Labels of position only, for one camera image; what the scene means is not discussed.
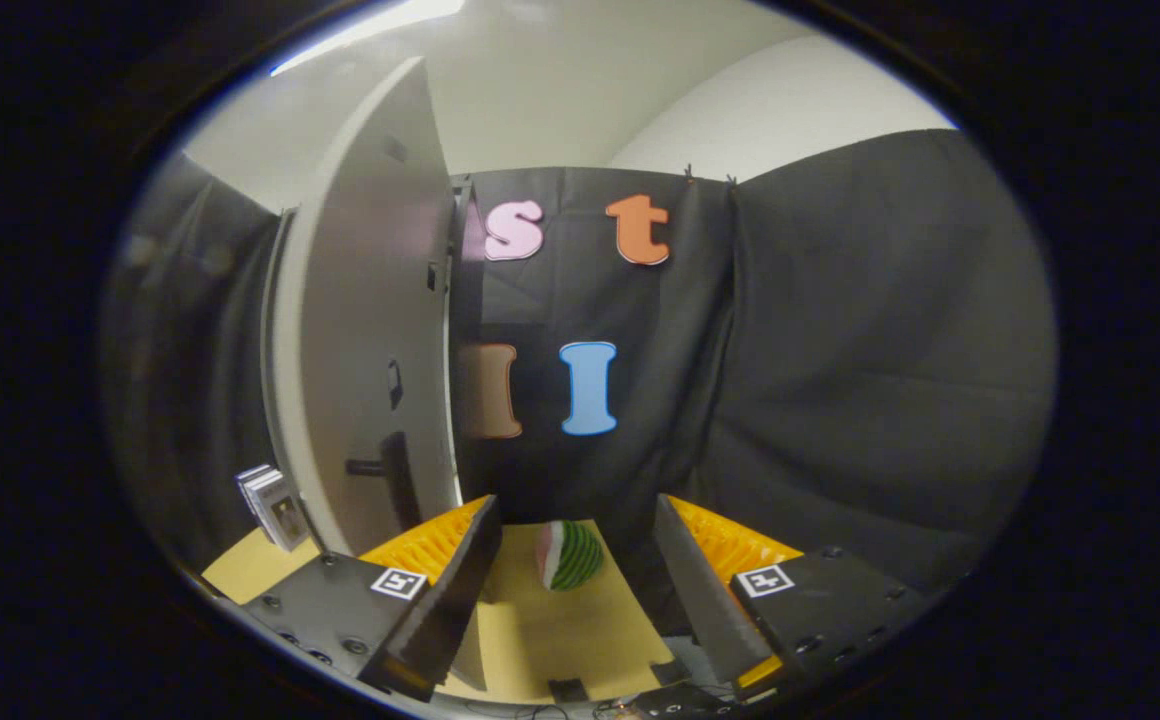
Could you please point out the white shoe cabinet door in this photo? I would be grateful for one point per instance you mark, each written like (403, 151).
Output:
(360, 300)

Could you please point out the dark grey shoe cabinet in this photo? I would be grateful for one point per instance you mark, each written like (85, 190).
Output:
(468, 290)

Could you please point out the black backdrop cloth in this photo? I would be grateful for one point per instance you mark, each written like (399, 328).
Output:
(840, 350)

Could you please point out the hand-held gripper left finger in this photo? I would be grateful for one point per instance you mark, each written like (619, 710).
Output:
(455, 590)

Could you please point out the watermelon slice toy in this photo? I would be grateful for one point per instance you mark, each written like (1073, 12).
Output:
(572, 556)

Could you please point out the grey cover book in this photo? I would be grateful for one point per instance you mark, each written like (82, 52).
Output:
(285, 515)

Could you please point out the blue cover book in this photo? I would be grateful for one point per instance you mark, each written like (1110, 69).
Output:
(248, 485)

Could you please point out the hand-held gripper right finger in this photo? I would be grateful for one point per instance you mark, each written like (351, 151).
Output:
(705, 600)

